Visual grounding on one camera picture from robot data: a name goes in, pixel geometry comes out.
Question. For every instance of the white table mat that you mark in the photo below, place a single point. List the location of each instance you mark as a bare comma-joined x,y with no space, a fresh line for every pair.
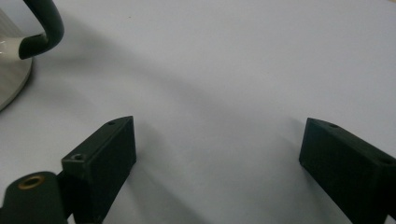
218,62

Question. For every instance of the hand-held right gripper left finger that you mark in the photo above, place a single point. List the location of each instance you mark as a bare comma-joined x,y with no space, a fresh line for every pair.
102,161

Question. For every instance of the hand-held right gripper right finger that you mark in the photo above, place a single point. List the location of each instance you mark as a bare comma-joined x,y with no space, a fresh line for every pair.
342,168

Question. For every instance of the cream ribbed mug black rim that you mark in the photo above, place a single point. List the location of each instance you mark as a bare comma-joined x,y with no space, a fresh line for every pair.
12,77

